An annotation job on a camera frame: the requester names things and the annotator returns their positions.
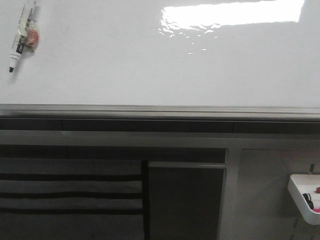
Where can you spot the white black-tipped whiteboard marker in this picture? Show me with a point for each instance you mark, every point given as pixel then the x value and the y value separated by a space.
pixel 27 36

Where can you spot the dark grey panel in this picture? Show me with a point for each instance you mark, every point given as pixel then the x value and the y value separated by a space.
pixel 185 200

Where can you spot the white plastic storage tray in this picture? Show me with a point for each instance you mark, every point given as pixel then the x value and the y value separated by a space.
pixel 306 183

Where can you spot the black marker in tray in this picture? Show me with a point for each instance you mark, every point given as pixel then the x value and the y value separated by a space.
pixel 308 199

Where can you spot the white whiteboard with aluminium frame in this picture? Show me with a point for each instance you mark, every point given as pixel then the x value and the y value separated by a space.
pixel 173 59

